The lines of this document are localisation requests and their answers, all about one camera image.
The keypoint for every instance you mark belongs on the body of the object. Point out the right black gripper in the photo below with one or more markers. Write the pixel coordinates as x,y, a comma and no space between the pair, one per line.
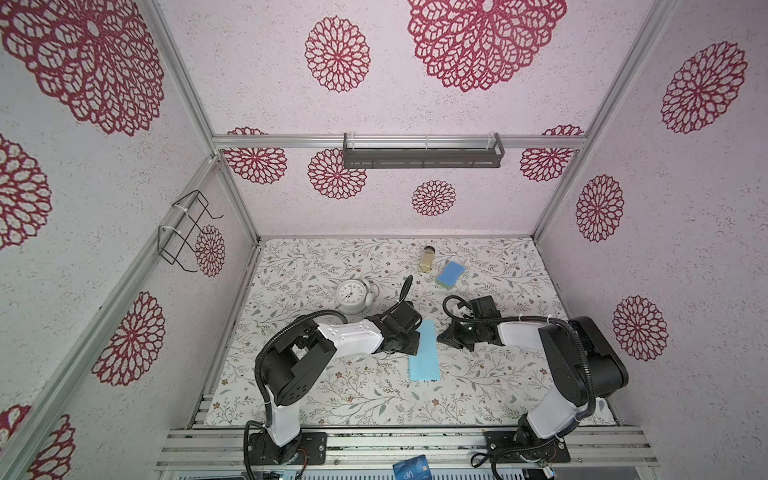
456,333

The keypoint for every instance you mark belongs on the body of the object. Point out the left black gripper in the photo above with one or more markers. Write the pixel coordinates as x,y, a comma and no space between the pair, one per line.
411,346

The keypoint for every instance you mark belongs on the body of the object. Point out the light blue paper sheet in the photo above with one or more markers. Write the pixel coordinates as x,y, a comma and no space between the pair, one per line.
424,366

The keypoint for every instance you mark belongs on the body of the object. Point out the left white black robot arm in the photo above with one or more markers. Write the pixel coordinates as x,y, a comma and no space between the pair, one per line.
292,361

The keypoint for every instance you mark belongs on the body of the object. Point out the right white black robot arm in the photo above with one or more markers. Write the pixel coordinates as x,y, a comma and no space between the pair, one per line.
582,364

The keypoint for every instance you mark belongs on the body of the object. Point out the white alarm clock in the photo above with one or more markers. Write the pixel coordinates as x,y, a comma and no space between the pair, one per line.
354,296

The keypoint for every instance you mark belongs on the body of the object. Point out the blue green sponge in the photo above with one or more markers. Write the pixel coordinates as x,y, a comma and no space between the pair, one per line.
450,275

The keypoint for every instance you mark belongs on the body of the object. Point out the small yellow liquid jar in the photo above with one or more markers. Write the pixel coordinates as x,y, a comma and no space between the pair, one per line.
427,259

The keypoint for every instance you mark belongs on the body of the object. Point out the blue card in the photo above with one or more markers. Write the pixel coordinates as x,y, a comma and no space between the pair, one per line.
416,468

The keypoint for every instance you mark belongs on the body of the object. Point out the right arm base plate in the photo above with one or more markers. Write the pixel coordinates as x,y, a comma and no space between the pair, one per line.
507,447

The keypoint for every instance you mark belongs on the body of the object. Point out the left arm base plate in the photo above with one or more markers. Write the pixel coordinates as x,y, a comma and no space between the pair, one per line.
308,449

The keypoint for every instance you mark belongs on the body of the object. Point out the black wall shelf rack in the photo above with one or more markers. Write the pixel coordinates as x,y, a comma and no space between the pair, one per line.
487,157

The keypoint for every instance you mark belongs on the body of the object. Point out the black wire wall basket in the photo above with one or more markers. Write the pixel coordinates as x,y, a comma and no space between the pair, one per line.
173,239

